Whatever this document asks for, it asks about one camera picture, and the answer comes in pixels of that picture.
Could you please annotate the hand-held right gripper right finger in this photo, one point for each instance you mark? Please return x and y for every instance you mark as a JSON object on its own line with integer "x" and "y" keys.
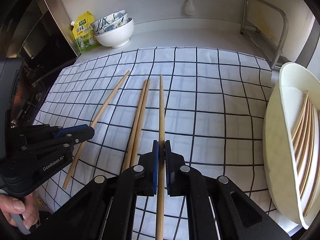
{"x": 168, "y": 170}

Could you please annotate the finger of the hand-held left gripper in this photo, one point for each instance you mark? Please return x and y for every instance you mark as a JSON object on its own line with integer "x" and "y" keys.
{"x": 82, "y": 136}
{"x": 72, "y": 130}

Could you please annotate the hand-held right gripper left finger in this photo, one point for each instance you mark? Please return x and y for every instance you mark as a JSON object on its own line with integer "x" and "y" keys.
{"x": 155, "y": 165}

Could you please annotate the wooden chopstick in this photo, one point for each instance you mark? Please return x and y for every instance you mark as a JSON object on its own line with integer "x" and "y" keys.
{"x": 162, "y": 110}
{"x": 110, "y": 100}
{"x": 142, "y": 120}

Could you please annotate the bundle of wooden chopsticks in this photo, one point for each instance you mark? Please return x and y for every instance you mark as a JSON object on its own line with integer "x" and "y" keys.
{"x": 138, "y": 110}

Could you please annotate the white plastic basin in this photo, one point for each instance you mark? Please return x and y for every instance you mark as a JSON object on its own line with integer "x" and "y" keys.
{"x": 277, "y": 142}

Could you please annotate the row of wooden chopsticks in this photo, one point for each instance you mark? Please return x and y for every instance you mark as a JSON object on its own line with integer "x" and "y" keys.
{"x": 305, "y": 135}

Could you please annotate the person's left hand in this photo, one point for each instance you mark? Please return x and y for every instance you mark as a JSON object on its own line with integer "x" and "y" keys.
{"x": 15, "y": 205}

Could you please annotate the white black-checked cloth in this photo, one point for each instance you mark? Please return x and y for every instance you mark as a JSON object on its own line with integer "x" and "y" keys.
{"x": 205, "y": 105}

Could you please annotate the dark kitchen appliance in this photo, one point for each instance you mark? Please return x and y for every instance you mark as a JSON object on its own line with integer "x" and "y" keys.
{"x": 32, "y": 55}

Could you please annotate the yellow green seasoning packet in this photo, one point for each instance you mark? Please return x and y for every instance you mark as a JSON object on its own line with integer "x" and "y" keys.
{"x": 83, "y": 35}

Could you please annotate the white ceramic bowl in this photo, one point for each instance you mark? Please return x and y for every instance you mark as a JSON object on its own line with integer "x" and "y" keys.
{"x": 115, "y": 37}

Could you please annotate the floral patterned bowl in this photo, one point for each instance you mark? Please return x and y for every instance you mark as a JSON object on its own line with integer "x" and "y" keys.
{"x": 119, "y": 25}
{"x": 110, "y": 17}

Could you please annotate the stainless steel rack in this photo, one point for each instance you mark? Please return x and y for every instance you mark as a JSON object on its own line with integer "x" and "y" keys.
{"x": 281, "y": 37}

